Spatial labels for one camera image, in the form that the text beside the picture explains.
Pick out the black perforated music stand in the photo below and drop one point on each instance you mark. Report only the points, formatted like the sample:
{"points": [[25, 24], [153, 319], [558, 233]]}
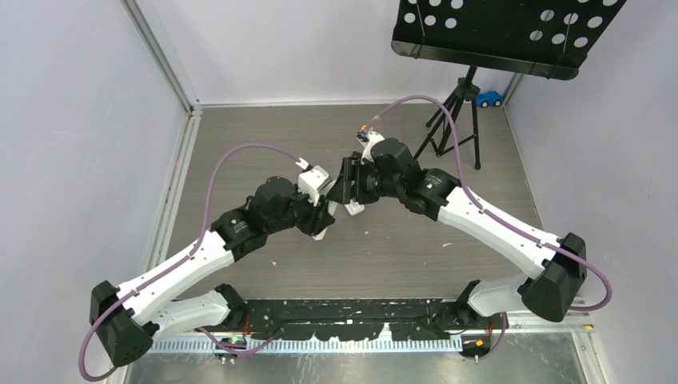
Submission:
{"points": [[548, 39]]}

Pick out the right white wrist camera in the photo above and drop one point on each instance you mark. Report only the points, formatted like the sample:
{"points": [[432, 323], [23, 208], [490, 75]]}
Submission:
{"points": [[368, 137]]}

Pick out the blue toy car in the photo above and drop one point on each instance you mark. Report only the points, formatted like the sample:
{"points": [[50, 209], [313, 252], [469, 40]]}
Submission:
{"points": [[490, 98]]}

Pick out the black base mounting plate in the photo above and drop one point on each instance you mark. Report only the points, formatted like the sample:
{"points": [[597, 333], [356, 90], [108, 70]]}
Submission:
{"points": [[363, 320]]}

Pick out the white remote control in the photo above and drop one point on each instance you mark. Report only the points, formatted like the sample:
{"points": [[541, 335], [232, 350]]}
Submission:
{"points": [[324, 220], [354, 208]]}

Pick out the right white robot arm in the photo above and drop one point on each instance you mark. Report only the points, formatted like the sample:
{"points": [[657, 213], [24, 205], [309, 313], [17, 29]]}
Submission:
{"points": [[549, 281]]}

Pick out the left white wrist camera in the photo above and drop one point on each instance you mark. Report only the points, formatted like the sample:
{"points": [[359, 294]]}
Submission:
{"points": [[315, 182]]}

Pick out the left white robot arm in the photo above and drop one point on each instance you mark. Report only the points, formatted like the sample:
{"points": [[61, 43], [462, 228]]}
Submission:
{"points": [[129, 318]]}

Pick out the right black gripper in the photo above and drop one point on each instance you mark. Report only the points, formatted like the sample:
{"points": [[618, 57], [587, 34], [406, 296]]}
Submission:
{"points": [[343, 192]]}

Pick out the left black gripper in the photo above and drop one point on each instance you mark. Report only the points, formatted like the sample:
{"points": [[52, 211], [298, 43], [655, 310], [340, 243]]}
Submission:
{"points": [[318, 216]]}

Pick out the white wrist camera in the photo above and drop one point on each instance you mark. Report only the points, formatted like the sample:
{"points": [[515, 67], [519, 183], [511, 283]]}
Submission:
{"points": [[315, 182], [368, 137]]}

